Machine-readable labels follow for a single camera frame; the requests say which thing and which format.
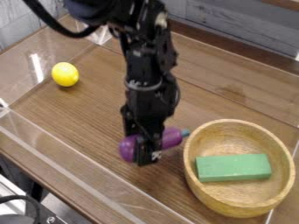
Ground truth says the green rectangular block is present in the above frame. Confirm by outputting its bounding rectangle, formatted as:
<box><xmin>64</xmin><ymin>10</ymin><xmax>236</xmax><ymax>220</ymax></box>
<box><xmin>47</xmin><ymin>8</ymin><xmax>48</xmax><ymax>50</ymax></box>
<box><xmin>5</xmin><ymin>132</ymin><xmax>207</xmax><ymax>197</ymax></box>
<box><xmin>195</xmin><ymin>154</ymin><xmax>272</xmax><ymax>182</ymax></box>

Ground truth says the yellow toy lemon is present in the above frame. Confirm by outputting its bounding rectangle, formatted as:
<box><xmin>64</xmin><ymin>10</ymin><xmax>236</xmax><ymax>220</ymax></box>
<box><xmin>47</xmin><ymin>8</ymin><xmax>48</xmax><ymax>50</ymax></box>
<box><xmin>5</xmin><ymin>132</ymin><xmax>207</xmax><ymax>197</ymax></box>
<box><xmin>51</xmin><ymin>62</ymin><xmax>80</xmax><ymax>88</ymax></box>

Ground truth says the clear acrylic tray wall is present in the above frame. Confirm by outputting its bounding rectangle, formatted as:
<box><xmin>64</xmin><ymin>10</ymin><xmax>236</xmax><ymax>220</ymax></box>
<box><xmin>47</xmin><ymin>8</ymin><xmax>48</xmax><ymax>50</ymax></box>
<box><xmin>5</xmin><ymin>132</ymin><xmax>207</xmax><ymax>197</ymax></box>
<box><xmin>0</xmin><ymin>101</ymin><xmax>194</xmax><ymax>224</ymax></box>

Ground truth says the clear acrylic corner bracket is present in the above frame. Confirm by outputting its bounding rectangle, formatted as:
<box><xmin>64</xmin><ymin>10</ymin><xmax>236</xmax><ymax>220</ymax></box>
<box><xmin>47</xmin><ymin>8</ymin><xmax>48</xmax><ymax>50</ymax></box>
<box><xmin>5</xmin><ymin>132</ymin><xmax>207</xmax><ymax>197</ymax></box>
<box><xmin>76</xmin><ymin>21</ymin><xmax>112</xmax><ymax>46</ymax></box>

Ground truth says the purple toy eggplant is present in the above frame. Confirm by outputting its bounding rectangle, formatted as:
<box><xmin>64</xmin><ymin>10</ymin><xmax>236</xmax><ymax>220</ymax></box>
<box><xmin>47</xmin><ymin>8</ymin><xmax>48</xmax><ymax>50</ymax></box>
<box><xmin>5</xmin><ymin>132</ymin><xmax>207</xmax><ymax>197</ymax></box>
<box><xmin>119</xmin><ymin>127</ymin><xmax>191</xmax><ymax>163</ymax></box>

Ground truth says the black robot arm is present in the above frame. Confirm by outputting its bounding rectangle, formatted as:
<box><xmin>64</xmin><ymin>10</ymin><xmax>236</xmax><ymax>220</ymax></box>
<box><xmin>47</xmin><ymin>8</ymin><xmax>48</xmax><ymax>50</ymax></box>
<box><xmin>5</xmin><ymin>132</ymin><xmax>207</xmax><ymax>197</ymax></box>
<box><xmin>64</xmin><ymin>0</ymin><xmax>180</xmax><ymax>166</ymax></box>

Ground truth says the black cable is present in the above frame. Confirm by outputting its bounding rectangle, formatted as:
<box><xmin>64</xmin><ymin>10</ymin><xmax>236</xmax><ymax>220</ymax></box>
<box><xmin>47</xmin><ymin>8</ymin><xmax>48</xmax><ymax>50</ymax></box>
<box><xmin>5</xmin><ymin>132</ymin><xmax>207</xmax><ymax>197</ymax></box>
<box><xmin>23</xmin><ymin>0</ymin><xmax>103</xmax><ymax>39</ymax></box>

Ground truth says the brown wooden bowl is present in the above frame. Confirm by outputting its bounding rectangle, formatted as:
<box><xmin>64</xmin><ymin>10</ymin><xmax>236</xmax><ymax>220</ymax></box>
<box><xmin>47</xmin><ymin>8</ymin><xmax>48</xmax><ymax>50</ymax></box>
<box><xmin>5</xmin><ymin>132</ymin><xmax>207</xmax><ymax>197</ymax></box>
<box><xmin>182</xmin><ymin>119</ymin><xmax>295</xmax><ymax>219</ymax></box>

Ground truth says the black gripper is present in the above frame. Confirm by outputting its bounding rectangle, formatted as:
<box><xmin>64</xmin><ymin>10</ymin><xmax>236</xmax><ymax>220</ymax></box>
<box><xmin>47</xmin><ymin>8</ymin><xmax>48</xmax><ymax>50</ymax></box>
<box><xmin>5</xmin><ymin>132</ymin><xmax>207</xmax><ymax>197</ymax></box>
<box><xmin>120</xmin><ymin>73</ymin><xmax>180</xmax><ymax>166</ymax></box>

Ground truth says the black metal bracket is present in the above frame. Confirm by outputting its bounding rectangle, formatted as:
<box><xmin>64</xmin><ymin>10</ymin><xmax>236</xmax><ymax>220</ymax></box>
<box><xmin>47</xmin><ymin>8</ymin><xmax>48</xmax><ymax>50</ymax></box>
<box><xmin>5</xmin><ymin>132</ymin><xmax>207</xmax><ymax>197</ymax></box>
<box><xmin>24</xmin><ymin>196</ymin><xmax>68</xmax><ymax>224</ymax></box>

